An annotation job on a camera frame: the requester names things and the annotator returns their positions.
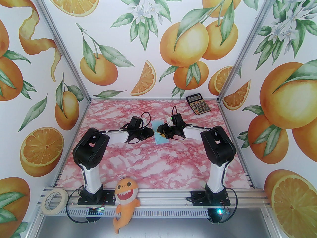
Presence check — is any orange shark plush toy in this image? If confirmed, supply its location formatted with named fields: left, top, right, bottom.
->
left=113, top=178, right=141, bottom=234

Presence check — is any aluminium frame post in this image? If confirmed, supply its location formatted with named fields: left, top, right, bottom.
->
left=27, top=0, right=91, bottom=103
left=217, top=0, right=290, bottom=103

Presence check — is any white slotted cable duct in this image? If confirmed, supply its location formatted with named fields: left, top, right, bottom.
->
left=66, top=204, right=211, bottom=217

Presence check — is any aluminium mounting rail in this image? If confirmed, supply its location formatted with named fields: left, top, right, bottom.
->
left=37, top=186, right=271, bottom=208

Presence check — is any light blue paper sheet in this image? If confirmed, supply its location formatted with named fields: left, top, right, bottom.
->
left=152, top=120, right=172, bottom=145

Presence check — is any beige masking tape roll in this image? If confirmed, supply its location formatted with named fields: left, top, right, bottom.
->
left=41, top=189, right=68, bottom=215

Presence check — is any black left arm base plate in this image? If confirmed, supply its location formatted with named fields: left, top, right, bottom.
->
left=78, top=190, right=116, bottom=205

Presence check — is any black base cable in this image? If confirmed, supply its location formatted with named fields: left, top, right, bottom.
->
left=66, top=186, right=104, bottom=224
left=185, top=187, right=238, bottom=224

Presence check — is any electronics board green LED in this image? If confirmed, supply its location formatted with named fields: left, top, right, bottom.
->
left=213, top=208, right=230, bottom=217

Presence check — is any aluminium frame bar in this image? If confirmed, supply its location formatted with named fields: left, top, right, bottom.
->
left=90, top=97, right=219, bottom=101
left=217, top=100, right=256, bottom=189
left=52, top=100, right=91, bottom=188

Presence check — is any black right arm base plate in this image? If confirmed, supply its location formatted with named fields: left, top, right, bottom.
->
left=190, top=191, right=231, bottom=206

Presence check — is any black desk calculator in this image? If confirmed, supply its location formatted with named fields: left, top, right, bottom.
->
left=186, top=94, right=211, bottom=115

